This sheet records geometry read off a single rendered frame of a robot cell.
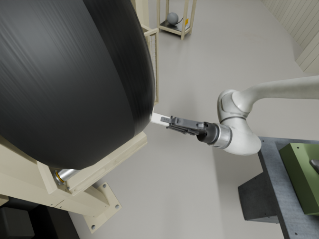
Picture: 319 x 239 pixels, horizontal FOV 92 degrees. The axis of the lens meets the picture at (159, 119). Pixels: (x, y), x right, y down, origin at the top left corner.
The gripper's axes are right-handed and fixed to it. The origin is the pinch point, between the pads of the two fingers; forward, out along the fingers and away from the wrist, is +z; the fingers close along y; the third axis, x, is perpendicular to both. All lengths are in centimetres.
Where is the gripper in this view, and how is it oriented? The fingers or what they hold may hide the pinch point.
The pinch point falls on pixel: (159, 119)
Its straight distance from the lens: 51.8
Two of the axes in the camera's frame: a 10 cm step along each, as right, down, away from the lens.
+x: 1.8, -9.4, 2.8
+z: -9.3, -2.6, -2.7
